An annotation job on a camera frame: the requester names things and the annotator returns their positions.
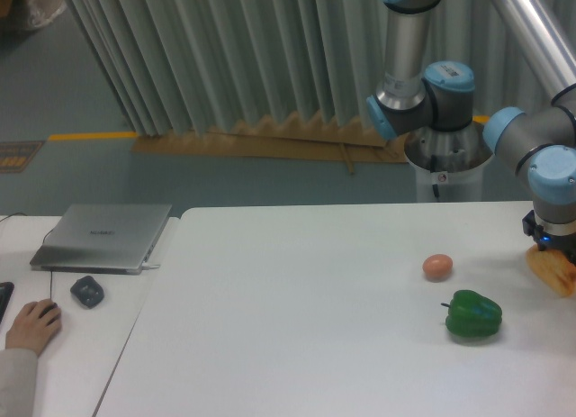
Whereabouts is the green bell pepper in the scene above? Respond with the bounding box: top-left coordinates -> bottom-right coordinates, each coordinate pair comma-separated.
442,289 -> 503,339

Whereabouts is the black computer mouse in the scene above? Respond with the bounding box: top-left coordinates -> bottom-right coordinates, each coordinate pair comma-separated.
39,303 -> 58,319

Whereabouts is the brown egg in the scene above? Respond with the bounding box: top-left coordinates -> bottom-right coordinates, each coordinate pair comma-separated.
422,254 -> 454,282

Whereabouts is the white laptop cable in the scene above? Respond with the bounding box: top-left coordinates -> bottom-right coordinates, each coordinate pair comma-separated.
142,216 -> 180,270

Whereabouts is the black keyboard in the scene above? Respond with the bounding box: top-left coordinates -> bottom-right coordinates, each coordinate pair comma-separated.
0,282 -> 14,322

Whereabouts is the brown cardboard sheet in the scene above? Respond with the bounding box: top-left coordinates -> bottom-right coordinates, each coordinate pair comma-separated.
131,112 -> 406,167

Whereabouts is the orange bread loaf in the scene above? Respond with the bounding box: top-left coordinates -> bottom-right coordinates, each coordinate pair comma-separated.
526,246 -> 575,297

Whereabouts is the dark grey small gadget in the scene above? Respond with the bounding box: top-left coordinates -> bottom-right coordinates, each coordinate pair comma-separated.
70,276 -> 104,309

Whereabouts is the silver closed laptop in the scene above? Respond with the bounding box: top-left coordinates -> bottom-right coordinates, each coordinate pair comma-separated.
30,204 -> 172,275

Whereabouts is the person's hand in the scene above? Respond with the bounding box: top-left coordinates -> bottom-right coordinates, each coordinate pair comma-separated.
5,299 -> 62,357

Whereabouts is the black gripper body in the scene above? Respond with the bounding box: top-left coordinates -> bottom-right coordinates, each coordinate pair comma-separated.
522,210 -> 575,264

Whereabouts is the beige sleeved forearm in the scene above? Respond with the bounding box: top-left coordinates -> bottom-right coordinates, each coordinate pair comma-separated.
1,349 -> 38,416

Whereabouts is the pale green curtain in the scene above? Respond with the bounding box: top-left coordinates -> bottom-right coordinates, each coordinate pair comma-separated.
58,0 -> 576,137

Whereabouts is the black mouse cable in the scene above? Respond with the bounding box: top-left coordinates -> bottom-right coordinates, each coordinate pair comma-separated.
40,226 -> 58,302

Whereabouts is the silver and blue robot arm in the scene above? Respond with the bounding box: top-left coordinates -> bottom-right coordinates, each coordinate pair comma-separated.
366,0 -> 575,261

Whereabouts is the clear plastic bag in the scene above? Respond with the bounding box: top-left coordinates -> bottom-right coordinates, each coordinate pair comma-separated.
11,0 -> 67,31

